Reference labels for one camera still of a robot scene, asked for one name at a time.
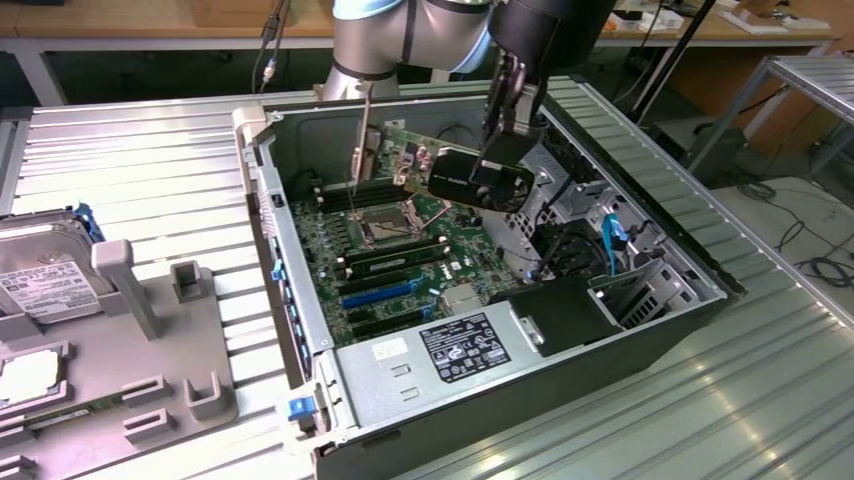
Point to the silver power supply unit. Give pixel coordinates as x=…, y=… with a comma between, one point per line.
x=388, y=380

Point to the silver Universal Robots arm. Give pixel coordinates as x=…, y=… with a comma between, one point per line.
x=374, y=45

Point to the open black PC case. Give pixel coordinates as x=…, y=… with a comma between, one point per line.
x=601, y=380

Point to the green motherboard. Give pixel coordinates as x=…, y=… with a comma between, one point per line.
x=468, y=250

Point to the green loose RAM stick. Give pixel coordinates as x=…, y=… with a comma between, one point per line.
x=74, y=414

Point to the black RAM slot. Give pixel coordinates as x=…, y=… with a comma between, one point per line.
x=334, y=191
x=334, y=202

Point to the black box on floor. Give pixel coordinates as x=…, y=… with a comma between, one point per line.
x=701, y=145

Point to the flat cardboard tray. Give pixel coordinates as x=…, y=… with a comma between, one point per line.
x=754, y=17

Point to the CPU socket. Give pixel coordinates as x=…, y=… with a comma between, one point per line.
x=390, y=227

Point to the small silver heat sink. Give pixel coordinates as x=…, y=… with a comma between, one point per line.
x=462, y=296

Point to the silver CPU chip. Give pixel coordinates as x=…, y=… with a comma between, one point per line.
x=27, y=377

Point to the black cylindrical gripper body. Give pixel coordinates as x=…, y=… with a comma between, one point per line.
x=554, y=30

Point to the silver disk bay with grille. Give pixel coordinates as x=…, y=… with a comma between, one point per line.
x=641, y=300

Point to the orange and white box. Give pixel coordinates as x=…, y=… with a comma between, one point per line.
x=624, y=24

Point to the long wooden desk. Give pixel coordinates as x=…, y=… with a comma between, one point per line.
x=134, y=20

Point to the installed RAM stick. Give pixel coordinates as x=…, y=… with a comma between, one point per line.
x=401, y=260

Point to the black stand pole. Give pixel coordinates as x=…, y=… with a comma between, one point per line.
x=681, y=45

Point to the graphics card with black shroud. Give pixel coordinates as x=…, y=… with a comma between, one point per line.
x=461, y=177

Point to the metal socket cover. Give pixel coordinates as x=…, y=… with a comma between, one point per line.
x=416, y=212

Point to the metal frame slat table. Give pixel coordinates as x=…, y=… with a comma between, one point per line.
x=821, y=75

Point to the blue expansion slot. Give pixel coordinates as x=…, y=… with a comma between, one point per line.
x=381, y=296

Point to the grey plastic parts rack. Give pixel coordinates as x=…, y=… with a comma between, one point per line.
x=134, y=360

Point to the black intrusion switch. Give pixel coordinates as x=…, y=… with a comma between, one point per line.
x=278, y=199

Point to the blue case latch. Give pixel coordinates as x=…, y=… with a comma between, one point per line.
x=301, y=409

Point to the black plastic shroud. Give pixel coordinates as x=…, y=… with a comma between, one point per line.
x=554, y=315

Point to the thin metal locking lever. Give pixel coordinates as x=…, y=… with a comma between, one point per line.
x=353, y=207

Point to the hard disk with blue carrier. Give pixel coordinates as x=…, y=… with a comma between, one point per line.
x=41, y=270

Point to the long black expansion slot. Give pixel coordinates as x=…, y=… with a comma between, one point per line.
x=377, y=284

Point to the blue slot retainer clip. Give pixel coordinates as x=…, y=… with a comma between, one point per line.
x=274, y=272
x=289, y=312

